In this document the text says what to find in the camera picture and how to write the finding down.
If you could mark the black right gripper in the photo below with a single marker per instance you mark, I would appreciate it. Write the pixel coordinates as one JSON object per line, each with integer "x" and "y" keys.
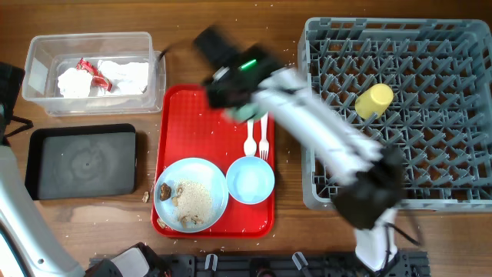
{"x": 209, "y": 91}

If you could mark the green plastic saucer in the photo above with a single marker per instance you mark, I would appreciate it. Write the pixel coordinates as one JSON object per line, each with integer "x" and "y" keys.
{"x": 245, "y": 113}

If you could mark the white plastic spoon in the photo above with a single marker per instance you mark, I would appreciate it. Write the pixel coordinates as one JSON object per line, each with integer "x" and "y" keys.
{"x": 250, "y": 145}

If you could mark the white plastic fork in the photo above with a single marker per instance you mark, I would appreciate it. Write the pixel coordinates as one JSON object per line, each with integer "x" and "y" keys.
{"x": 264, "y": 143}

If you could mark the light blue bowl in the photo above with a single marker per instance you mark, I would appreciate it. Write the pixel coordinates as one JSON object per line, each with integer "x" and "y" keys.
{"x": 250, "y": 180}

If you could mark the white paper napkin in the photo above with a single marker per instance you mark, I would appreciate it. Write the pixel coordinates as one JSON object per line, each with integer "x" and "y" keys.
{"x": 75, "y": 83}
{"x": 126, "y": 79}

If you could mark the light blue dinner plate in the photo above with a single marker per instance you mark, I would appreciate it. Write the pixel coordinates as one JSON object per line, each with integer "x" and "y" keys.
{"x": 198, "y": 170}

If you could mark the yellow plastic cup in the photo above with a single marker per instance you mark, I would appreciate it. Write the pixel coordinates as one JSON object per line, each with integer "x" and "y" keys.
{"x": 374, "y": 101}

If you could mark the red candy wrapper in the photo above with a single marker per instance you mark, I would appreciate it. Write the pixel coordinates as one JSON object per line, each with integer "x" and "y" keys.
{"x": 97, "y": 78}

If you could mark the brown food scrap chunk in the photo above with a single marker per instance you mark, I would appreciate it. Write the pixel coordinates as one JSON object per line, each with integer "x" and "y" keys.
{"x": 165, "y": 192}

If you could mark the pile of rice grains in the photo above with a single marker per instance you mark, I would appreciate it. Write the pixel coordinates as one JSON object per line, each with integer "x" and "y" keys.
{"x": 193, "y": 203}

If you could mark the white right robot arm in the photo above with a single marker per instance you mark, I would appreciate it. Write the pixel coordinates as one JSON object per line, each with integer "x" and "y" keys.
{"x": 369, "y": 173}

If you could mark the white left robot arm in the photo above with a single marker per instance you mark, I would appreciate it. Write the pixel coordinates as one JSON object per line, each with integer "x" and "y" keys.
{"x": 31, "y": 242}

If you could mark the clear plastic waste bin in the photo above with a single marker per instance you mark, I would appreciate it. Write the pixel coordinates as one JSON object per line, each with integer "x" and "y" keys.
{"x": 51, "y": 55}

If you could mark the black flat waste tray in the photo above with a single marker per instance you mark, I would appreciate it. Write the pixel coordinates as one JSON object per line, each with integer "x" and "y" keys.
{"x": 82, "y": 162}

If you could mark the red plastic serving tray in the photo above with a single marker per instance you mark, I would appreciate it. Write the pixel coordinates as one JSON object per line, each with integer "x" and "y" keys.
{"x": 189, "y": 129}

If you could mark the nut piece on table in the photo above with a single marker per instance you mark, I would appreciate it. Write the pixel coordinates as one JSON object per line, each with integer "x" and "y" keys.
{"x": 145, "y": 197}

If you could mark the nut piece on tray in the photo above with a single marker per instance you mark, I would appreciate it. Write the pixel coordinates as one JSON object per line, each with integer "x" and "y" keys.
{"x": 161, "y": 224}

